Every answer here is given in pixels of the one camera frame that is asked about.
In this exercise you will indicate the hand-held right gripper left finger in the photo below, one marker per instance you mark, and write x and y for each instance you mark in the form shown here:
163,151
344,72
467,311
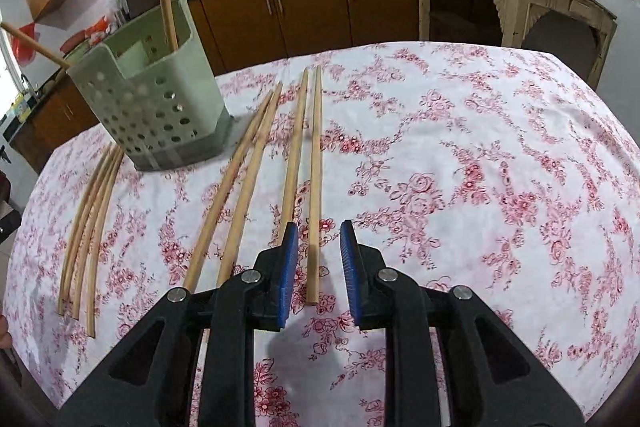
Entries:
288,277

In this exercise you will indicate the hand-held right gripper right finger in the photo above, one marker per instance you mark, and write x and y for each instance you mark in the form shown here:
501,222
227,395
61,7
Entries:
350,277

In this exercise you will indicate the white slotted utensil holder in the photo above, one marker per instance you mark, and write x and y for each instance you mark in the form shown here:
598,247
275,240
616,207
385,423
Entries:
150,117

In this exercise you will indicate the red floral tablecloth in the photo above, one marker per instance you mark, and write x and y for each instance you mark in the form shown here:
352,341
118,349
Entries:
450,157

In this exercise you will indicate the brown lower kitchen cabinets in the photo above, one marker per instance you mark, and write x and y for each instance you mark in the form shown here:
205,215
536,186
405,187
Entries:
310,7

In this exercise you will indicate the light green basin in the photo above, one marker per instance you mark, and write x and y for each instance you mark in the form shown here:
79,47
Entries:
82,52

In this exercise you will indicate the red and white bag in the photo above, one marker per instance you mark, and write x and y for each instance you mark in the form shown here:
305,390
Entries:
99,29

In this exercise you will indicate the steel utensil cup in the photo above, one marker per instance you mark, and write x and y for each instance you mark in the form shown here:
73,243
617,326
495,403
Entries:
122,9

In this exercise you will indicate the yellow dish soap bottle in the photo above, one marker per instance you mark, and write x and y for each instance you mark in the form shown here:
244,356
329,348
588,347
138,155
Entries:
21,107

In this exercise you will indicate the red basin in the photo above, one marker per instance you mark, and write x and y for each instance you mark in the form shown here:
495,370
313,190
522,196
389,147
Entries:
75,41

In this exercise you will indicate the sink faucet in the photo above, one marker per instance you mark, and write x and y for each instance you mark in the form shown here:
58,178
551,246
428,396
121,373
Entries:
29,87

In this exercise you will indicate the plain window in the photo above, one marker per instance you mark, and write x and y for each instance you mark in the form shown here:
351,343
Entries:
7,72

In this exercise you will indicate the red bag on wall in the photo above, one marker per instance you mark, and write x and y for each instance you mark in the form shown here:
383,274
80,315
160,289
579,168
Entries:
24,47

